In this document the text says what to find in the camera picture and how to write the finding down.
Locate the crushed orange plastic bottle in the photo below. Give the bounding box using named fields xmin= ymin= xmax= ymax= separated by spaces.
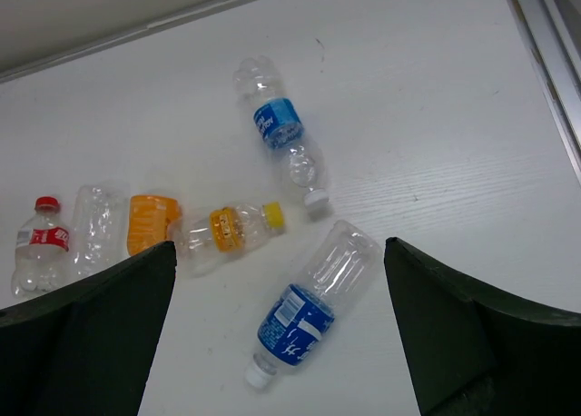
xmin=126 ymin=194 xmax=182 ymax=256

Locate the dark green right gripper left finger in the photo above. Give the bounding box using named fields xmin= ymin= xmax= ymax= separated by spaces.
xmin=1 ymin=242 xmax=176 ymax=415

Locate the yellow cap clear bottle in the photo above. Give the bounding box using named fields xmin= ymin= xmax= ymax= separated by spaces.
xmin=168 ymin=202 xmax=285 ymax=276

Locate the aluminium table edge rail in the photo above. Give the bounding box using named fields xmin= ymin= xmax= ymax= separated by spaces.
xmin=507 ymin=0 xmax=580 ymax=176

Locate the clear unlabelled plastic bottle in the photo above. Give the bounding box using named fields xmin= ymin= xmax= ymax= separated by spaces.
xmin=69 ymin=181 xmax=129 ymax=282

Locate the dark blue label water bottle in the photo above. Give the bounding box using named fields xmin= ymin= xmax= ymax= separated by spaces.
xmin=244 ymin=220 xmax=382 ymax=391

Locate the red label cola bottle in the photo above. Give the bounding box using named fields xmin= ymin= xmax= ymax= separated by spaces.
xmin=11 ymin=195 xmax=70 ymax=299

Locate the light blue label water bottle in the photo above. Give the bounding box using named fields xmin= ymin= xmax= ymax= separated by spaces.
xmin=233 ymin=56 xmax=330 ymax=213

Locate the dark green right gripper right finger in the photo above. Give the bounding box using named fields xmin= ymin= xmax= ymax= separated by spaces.
xmin=384 ymin=237 xmax=580 ymax=415

